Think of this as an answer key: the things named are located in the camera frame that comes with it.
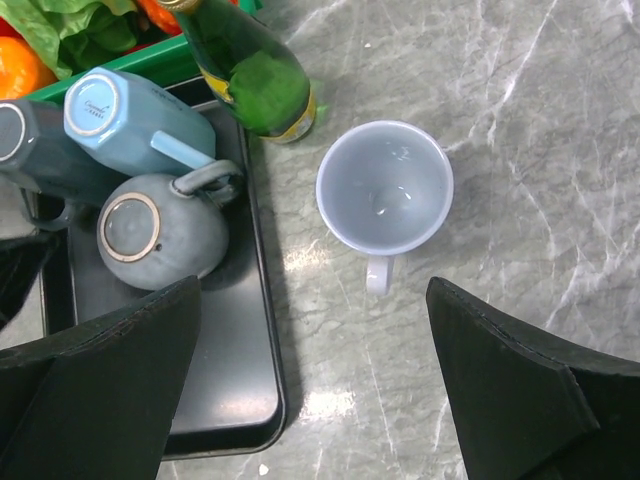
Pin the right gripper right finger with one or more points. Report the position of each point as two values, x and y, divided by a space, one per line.
527 404

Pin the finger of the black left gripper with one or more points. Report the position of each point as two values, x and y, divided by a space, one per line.
22 259

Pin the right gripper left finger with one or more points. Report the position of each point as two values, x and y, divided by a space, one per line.
97 401

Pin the grey-blue mug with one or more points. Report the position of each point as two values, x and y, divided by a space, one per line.
38 156

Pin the pale grey mug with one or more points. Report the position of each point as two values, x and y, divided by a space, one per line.
384 188

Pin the grey mug white rim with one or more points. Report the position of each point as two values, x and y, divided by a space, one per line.
156 229

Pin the light blue mug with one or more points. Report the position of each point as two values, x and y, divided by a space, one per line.
130 124

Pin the black tray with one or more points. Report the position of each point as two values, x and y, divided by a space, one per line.
233 398

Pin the orange tomato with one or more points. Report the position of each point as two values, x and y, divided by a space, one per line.
22 71

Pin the red bell pepper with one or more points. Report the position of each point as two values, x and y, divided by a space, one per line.
6 30

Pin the napa cabbage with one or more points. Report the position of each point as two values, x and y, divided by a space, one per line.
71 37

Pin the red chili pepper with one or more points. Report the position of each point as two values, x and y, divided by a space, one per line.
136 48

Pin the orange bumpy pumpkin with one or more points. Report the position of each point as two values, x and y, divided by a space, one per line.
160 17

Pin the green glass bottle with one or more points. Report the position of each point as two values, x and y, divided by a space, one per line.
248 69

